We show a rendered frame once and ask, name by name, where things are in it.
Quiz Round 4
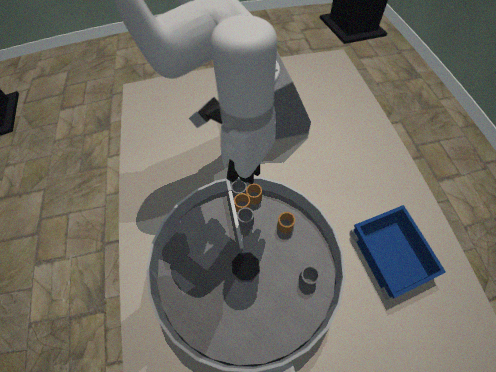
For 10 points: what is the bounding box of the blue rectangular crate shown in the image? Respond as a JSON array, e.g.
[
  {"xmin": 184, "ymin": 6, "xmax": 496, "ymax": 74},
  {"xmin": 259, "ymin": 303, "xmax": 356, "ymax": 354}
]
[{"xmin": 350, "ymin": 205, "xmax": 446, "ymax": 301}]

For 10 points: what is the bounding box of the bronze bushing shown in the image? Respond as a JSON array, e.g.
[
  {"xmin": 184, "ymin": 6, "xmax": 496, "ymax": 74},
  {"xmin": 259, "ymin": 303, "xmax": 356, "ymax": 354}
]
[
  {"xmin": 277, "ymin": 212, "xmax": 295, "ymax": 233},
  {"xmin": 234, "ymin": 193, "xmax": 250, "ymax": 213},
  {"xmin": 246, "ymin": 184, "xmax": 262, "ymax": 205}
]

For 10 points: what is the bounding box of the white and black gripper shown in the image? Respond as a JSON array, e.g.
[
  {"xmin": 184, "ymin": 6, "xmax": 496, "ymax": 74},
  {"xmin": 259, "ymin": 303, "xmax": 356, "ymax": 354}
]
[{"xmin": 221, "ymin": 109, "xmax": 276, "ymax": 184}]

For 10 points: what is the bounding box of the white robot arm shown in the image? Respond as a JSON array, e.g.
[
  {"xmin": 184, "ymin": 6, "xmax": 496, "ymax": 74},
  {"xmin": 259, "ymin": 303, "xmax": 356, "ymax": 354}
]
[{"xmin": 115, "ymin": 0, "xmax": 280, "ymax": 133}]

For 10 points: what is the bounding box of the grey metal bushing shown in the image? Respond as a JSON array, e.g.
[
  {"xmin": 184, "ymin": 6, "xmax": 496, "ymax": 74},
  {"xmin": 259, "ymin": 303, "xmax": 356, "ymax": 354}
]
[
  {"xmin": 299, "ymin": 266, "xmax": 320, "ymax": 287},
  {"xmin": 237, "ymin": 207, "xmax": 254, "ymax": 229},
  {"xmin": 231, "ymin": 180, "xmax": 247, "ymax": 198}
]

